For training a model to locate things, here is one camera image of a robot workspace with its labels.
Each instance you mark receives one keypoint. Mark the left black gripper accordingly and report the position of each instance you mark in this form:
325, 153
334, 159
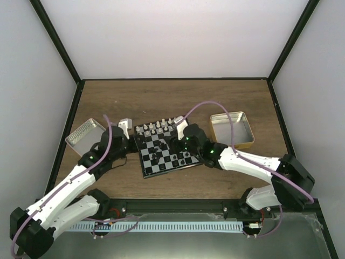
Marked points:
135, 139

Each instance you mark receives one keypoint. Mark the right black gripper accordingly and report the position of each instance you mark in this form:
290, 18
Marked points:
174, 145

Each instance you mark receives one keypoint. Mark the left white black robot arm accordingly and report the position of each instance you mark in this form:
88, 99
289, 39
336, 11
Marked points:
35, 228

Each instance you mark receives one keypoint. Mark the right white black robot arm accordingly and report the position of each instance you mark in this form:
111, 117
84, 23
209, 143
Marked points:
289, 183

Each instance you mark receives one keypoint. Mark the pile of black chess pieces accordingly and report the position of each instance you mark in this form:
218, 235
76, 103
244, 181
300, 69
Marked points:
156, 149

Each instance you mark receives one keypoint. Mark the black and silver chessboard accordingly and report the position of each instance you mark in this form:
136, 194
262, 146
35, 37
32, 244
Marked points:
151, 168

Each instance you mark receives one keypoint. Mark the light blue slotted cable duct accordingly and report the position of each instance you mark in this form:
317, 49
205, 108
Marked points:
164, 227

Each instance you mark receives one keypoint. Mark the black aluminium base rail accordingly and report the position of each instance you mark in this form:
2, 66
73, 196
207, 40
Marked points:
119, 208

